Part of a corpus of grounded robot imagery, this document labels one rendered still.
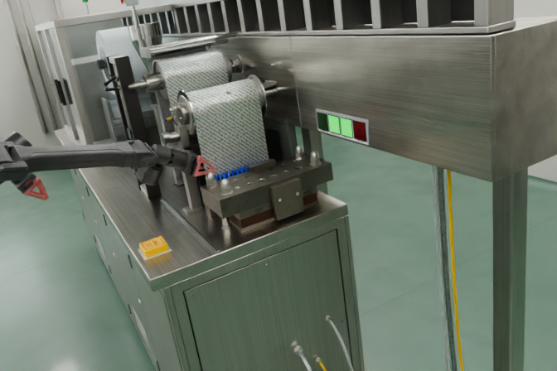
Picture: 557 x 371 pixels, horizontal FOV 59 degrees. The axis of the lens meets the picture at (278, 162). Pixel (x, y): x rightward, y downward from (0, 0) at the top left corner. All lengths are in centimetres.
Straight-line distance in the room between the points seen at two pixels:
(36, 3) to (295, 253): 592
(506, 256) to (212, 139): 92
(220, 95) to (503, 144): 89
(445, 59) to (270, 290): 87
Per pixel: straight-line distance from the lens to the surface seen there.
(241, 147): 166
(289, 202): 154
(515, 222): 134
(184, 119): 160
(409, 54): 118
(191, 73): 182
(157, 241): 154
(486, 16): 104
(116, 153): 145
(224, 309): 153
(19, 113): 710
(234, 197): 147
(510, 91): 109
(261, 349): 167
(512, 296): 144
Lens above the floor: 156
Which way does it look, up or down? 18 degrees down
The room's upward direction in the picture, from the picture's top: 9 degrees counter-clockwise
